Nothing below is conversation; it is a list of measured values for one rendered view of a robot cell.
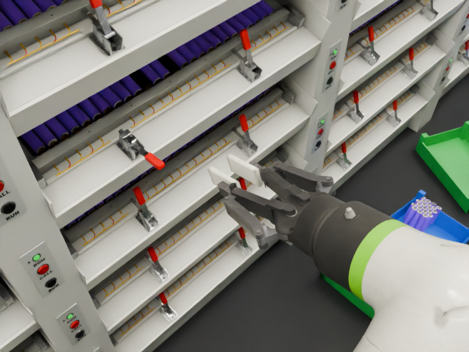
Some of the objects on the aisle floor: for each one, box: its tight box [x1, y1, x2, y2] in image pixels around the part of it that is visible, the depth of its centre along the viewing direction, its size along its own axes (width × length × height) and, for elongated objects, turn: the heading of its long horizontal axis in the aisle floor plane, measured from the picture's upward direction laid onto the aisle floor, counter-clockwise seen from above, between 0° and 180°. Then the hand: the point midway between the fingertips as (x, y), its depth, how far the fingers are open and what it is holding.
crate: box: [415, 121, 469, 214], centre depth 176 cm, size 30×20×8 cm
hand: (234, 176), depth 74 cm, fingers open, 3 cm apart
